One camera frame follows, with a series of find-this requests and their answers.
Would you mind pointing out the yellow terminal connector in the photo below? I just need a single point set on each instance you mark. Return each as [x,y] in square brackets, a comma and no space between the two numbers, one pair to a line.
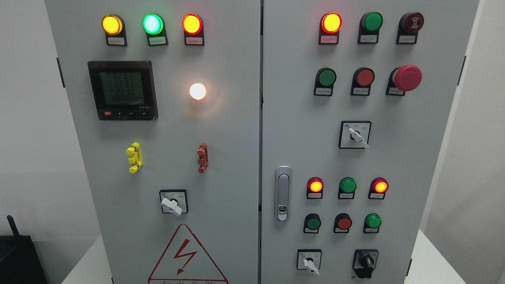
[134,153]

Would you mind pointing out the black box with antenna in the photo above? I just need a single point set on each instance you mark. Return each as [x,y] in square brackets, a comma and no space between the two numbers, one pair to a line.
[19,262]

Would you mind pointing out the white selector switch left door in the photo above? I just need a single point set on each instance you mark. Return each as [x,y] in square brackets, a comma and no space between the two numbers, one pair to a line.
[173,201]

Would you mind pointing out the red push button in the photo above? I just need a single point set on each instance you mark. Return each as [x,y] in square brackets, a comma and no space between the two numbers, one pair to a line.
[342,223]
[362,80]

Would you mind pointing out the black knob selector switch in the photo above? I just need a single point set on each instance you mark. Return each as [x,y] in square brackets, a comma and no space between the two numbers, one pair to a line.
[364,262]

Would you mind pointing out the red indicator light left door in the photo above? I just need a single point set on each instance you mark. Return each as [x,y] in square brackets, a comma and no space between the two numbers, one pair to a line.
[193,29]

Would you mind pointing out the black digital power meter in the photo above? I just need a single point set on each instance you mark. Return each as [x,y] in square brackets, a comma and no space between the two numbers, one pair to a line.
[123,90]

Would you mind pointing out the white lit indicator light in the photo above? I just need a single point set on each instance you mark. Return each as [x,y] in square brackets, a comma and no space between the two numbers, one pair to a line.
[198,91]

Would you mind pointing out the green push button lower right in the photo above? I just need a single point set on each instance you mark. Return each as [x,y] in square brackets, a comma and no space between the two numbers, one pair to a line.
[372,223]

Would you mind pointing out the red indicator light door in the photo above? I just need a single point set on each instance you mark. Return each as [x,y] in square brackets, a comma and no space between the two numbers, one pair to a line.
[330,25]
[193,29]

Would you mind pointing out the red lit indicator lower left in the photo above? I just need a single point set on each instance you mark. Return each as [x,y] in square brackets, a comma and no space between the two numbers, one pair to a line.
[315,187]

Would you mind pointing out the green lit indicator light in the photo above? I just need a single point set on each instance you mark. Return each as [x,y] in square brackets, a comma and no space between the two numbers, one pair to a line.
[154,28]

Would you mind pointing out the dark red buzzer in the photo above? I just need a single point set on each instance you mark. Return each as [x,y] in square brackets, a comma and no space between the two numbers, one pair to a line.
[408,28]

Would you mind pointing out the red emergency stop button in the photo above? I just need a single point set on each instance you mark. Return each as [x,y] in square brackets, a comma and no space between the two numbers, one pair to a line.
[404,79]

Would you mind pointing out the white selector switch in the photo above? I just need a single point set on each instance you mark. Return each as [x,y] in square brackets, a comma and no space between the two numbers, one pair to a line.
[354,134]
[309,260]

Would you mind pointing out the red push button upper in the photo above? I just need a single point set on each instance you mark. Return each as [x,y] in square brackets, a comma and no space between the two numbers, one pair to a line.
[362,80]

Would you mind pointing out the green push button lower left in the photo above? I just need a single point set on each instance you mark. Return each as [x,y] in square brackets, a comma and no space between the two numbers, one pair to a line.
[312,223]

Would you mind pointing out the green indicator light lower middle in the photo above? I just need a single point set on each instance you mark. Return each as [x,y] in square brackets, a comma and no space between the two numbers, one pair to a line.
[347,188]

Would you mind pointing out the green push button upper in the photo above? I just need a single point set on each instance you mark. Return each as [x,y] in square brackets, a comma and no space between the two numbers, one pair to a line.
[324,82]

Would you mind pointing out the red push button lower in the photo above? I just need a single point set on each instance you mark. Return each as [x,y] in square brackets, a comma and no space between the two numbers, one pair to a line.
[342,223]

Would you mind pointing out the white selector switch bottom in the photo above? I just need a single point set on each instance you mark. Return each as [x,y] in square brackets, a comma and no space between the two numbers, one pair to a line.
[309,260]

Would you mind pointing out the red terminal connector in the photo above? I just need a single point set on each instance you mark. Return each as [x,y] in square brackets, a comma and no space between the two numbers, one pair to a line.
[203,157]

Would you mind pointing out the red indicator light lower right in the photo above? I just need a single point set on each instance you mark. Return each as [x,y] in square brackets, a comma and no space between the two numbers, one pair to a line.
[378,188]

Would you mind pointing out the white selector switch upper right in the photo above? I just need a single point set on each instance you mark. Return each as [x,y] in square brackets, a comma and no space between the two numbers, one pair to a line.
[354,134]

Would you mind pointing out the red indicator light right door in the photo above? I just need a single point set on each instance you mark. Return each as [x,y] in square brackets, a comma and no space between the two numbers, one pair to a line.
[330,25]

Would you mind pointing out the green push button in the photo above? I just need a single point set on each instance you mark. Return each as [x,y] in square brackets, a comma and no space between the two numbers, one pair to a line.
[372,223]
[324,82]
[312,223]

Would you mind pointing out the yellow indicator light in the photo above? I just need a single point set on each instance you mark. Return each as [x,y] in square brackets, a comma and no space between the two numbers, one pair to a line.
[114,28]

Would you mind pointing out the silver door latch handle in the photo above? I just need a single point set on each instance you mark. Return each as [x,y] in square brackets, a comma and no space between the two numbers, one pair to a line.
[283,182]

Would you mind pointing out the red high voltage warning sticker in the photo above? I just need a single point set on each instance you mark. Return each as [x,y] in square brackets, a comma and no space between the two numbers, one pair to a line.
[186,261]

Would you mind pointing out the grey electrical control cabinet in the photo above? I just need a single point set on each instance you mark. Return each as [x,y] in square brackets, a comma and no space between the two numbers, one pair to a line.
[258,63]

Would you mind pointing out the green indicator light top right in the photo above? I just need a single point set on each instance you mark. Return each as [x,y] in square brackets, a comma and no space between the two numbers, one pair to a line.
[369,27]

